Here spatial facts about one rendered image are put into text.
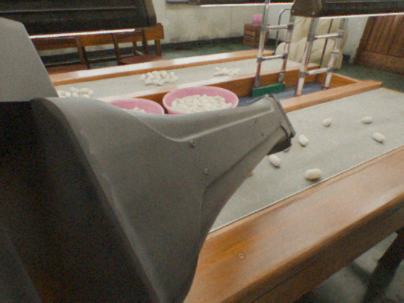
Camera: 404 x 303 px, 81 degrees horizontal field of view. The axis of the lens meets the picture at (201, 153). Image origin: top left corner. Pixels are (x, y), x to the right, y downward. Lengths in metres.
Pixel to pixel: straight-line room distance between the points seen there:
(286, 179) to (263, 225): 0.17
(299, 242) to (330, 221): 0.08
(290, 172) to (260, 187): 0.10
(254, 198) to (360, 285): 0.97
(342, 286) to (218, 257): 1.03
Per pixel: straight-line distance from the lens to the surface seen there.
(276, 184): 0.55
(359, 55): 5.26
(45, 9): 0.40
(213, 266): 0.37
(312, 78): 1.46
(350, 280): 1.40
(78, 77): 1.25
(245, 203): 0.49
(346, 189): 0.55
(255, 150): 0.16
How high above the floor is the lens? 1.09
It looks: 35 degrees down
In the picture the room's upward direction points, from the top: straight up
